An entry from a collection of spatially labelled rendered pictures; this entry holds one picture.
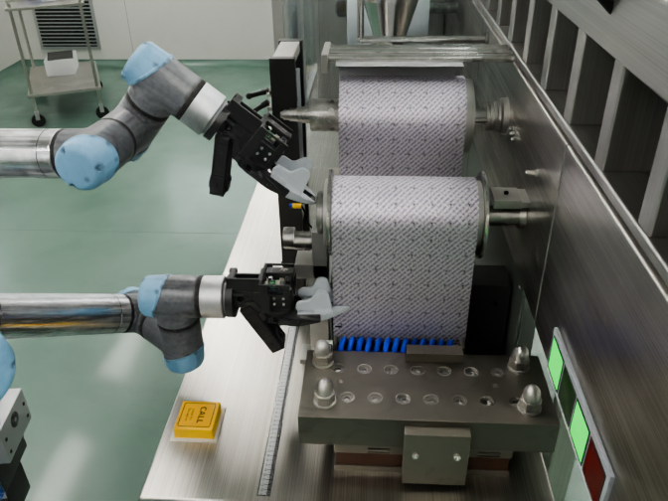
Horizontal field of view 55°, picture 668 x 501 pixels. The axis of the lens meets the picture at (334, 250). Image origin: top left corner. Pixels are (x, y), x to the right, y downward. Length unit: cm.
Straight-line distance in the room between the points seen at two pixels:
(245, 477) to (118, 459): 137
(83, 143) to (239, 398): 56
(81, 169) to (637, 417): 76
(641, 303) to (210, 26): 634
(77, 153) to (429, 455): 69
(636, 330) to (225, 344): 91
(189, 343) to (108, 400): 152
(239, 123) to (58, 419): 183
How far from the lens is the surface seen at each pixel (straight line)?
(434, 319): 115
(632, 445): 71
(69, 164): 99
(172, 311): 116
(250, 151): 106
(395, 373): 111
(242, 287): 112
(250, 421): 122
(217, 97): 106
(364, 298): 113
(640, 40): 73
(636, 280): 69
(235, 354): 136
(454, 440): 104
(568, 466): 166
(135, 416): 260
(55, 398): 279
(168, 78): 105
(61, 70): 599
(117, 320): 125
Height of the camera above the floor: 177
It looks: 31 degrees down
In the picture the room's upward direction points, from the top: 1 degrees counter-clockwise
